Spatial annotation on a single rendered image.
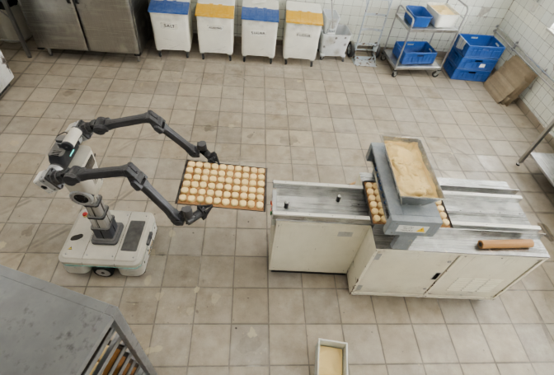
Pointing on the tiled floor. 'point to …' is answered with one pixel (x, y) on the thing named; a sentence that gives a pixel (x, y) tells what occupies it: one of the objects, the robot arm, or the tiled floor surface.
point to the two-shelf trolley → (429, 42)
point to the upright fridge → (82, 4)
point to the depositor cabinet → (445, 256)
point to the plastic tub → (330, 358)
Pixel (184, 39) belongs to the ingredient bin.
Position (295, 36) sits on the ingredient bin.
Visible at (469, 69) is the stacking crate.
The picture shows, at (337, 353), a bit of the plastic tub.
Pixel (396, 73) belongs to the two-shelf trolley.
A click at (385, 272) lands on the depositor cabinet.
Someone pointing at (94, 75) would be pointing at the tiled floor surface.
